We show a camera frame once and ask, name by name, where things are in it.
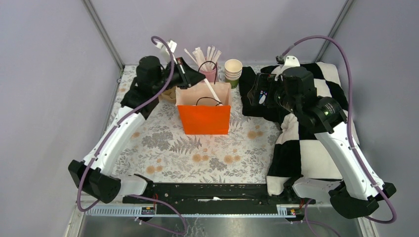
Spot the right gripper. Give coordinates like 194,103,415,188
247,72,300,115

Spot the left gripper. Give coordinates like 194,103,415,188
152,56,206,94

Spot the single straw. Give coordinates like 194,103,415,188
203,79,222,106

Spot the orange paper bag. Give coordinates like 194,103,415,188
175,82,232,135

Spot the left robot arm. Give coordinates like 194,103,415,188
68,56,206,203

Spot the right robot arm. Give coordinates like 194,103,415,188
247,67,396,219

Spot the pink straw holder cup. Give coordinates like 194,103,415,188
199,62,218,83

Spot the black cloth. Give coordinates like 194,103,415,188
238,67,286,124

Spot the brown pulp cup carrier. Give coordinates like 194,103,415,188
158,87,176,104

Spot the stack of paper cups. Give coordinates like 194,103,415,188
224,59,243,89

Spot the floral tablecloth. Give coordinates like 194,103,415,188
91,65,282,185

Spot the black white checkered pillow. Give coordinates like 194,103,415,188
266,62,348,196

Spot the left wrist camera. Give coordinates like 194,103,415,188
155,40,177,63

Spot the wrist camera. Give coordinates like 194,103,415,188
273,56,300,76
155,40,177,63

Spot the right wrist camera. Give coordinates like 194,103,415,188
273,56,300,76

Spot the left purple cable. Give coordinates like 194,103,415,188
76,36,189,236

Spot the purple cable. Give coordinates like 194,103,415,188
275,35,398,237
76,36,189,236

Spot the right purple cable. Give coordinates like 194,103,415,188
275,35,398,237

